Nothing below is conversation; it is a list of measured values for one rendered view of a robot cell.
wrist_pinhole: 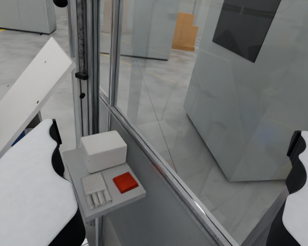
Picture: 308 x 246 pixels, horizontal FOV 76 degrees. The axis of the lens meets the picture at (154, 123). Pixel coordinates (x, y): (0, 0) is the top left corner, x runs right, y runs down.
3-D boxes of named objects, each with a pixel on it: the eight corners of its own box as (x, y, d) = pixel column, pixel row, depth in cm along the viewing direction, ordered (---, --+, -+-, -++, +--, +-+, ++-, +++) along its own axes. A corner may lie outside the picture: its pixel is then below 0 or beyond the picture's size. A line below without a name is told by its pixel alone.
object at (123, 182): (129, 173, 86) (129, 170, 85) (139, 186, 81) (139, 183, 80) (112, 179, 81) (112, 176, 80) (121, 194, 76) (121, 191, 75)
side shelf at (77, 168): (111, 144, 105) (111, 140, 103) (145, 196, 81) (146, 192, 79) (62, 156, 92) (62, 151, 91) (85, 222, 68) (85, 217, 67)
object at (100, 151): (112, 142, 101) (113, 125, 96) (126, 163, 91) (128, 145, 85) (78, 151, 92) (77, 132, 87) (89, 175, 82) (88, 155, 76)
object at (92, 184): (101, 174, 83) (101, 171, 82) (112, 203, 72) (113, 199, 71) (80, 180, 79) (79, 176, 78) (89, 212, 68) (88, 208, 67)
